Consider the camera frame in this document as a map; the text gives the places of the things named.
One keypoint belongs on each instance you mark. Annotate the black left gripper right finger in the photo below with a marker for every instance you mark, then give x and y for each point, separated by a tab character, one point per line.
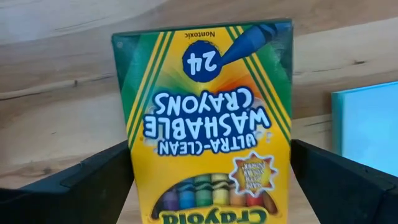
342	193

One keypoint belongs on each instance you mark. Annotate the blue sticky note pad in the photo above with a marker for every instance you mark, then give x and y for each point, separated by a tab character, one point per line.
367	130

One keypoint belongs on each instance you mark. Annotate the yellow green crayon box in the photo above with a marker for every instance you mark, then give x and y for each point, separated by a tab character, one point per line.
202	124

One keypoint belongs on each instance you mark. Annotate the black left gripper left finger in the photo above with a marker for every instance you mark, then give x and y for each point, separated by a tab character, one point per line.
77	193

